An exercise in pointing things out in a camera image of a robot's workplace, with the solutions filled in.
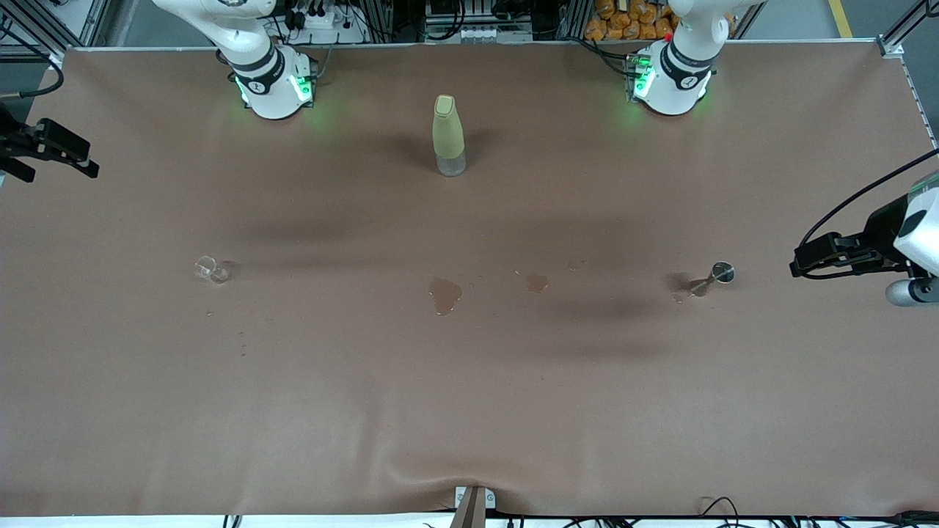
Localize metal jigger measuring cup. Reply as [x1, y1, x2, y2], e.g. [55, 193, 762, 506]
[688, 262, 736, 298]

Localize clear glass cup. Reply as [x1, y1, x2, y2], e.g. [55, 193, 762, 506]
[193, 255, 230, 285]

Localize white power strip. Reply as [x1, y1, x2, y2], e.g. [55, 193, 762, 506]
[282, 4, 368, 45]

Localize orange snack packs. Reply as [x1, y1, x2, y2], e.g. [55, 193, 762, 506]
[585, 0, 676, 41]

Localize large brown liquid puddle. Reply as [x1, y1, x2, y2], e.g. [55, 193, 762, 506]
[429, 277, 464, 317]

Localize yellow-green bottle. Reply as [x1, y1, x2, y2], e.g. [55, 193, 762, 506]
[432, 94, 467, 177]

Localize brown table cloth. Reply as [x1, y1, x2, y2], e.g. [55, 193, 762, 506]
[0, 40, 939, 518]

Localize grey connector strip device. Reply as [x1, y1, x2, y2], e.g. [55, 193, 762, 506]
[425, 22, 534, 43]

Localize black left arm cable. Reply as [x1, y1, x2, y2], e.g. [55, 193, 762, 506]
[798, 149, 939, 250]

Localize aluminium frame post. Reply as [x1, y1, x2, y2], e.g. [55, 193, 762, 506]
[877, 0, 939, 58]
[0, 0, 111, 58]

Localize black looped floor cable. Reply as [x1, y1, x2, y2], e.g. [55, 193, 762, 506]
[701, 497, 742, 528]

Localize metal table edge bracket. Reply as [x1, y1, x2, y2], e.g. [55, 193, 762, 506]
[455, 485, 496, 528]

